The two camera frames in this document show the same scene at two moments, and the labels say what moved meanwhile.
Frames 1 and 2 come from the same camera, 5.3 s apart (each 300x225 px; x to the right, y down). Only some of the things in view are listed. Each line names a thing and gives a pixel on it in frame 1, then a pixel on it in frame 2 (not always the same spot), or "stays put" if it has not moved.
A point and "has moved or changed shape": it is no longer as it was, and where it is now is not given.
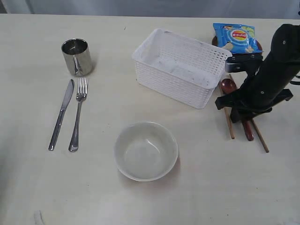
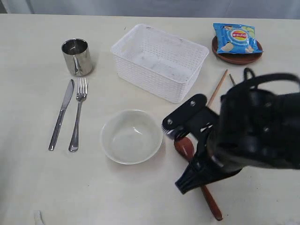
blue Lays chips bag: [236, 39] stays put
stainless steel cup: [78, 56] stays put
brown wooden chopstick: [229, 122] has moved or changed shape
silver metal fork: [81, 93] stays put
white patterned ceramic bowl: [146, 151] -> [131, 137]
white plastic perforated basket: [185, 69] has moved or changed shape
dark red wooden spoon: [228, 85] -> [186, 147]
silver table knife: [60, 120] stays put
